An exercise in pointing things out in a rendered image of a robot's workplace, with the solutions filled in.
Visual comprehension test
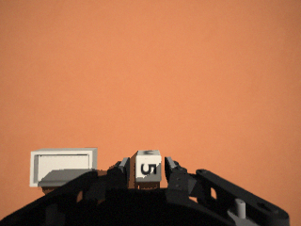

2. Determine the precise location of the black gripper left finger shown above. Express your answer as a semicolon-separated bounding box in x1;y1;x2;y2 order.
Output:
0;157;132;226

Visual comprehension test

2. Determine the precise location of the white number cube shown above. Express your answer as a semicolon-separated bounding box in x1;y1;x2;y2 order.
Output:
135;150;162;183

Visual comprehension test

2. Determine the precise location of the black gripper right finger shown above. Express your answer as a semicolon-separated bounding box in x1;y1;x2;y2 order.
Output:
163;156;290;226

